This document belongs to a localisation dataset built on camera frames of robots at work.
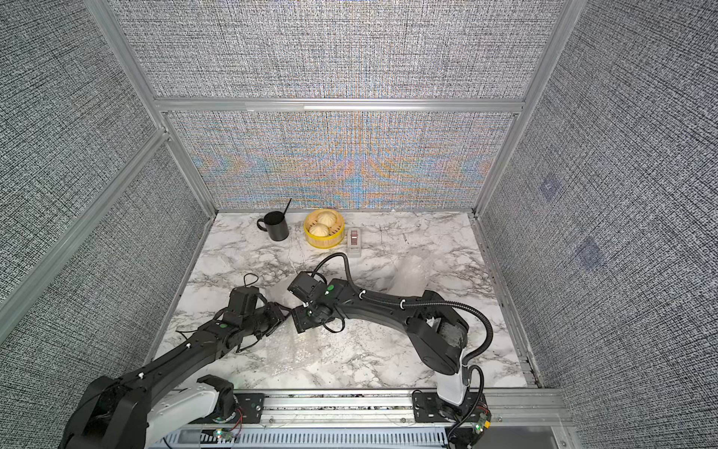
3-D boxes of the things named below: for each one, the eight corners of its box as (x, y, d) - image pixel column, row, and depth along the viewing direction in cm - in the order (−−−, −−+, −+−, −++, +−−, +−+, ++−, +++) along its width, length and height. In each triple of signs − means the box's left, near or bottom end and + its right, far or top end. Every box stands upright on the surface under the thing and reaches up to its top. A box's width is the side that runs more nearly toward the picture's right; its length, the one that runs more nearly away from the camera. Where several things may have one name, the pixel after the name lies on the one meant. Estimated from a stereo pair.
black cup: (258, 240, 112) (252, 226, 105) (263, 226, 117) (257, 210, 110) (287, 240, 112) (282, 226, 105) (290, 226, 117) (285, 210, 110)
